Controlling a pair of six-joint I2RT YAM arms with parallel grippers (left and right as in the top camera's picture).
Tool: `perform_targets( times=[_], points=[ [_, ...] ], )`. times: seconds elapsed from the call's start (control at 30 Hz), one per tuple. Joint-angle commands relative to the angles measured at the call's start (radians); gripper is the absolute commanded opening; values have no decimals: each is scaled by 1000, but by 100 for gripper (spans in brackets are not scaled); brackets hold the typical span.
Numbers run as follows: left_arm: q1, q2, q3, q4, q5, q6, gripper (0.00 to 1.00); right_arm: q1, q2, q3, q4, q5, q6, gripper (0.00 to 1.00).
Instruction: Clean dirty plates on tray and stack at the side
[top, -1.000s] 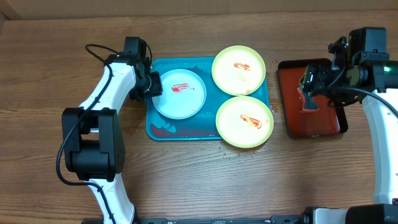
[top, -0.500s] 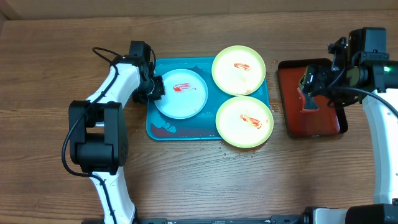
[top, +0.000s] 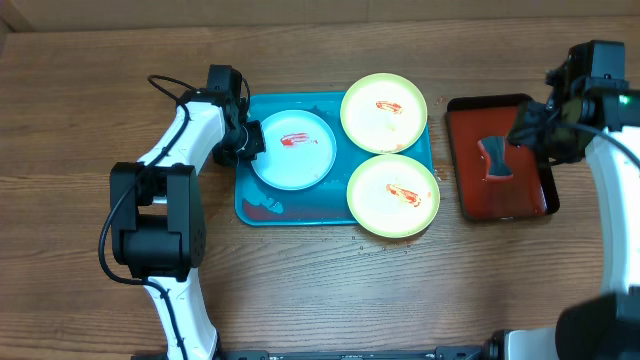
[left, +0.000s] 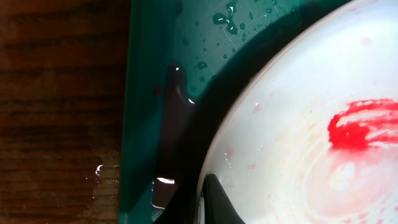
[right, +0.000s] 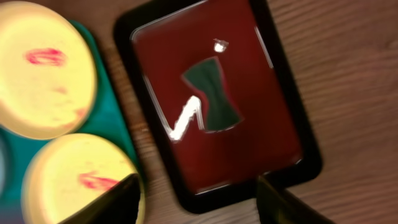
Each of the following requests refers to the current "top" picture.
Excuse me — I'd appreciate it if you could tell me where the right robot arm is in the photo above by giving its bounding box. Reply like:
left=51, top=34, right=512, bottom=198
left=478, top=40, right=639, bottom=359

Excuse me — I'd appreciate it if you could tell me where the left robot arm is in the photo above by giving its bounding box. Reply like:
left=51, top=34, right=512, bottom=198
left=98, top=65, right=265, bottom=359

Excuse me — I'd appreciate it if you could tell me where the light blue plate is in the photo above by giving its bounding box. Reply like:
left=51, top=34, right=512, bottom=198
left=251, top=110, right=337, bottom=191

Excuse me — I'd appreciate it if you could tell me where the yellow-green plate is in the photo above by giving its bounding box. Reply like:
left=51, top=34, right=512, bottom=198
left=346, top=154, right=440, bottom=238
left=340, top=73, right=428, bottom=154

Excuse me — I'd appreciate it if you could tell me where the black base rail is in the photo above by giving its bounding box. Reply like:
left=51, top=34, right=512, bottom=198
left=130, top=344, right=501, bottom=360

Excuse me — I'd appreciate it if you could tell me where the teal plastic tray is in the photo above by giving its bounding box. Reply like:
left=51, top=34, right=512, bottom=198
left=234, top=91, right=435, bottom=227

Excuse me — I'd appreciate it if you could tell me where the black red-lined tray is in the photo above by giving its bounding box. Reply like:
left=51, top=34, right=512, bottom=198
left=445, top=94, right=560, bottom=222

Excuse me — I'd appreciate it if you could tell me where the pink sponge dark scrubber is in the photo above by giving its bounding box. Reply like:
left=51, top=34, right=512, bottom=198
left=477, top=136, right=513, bottom=182

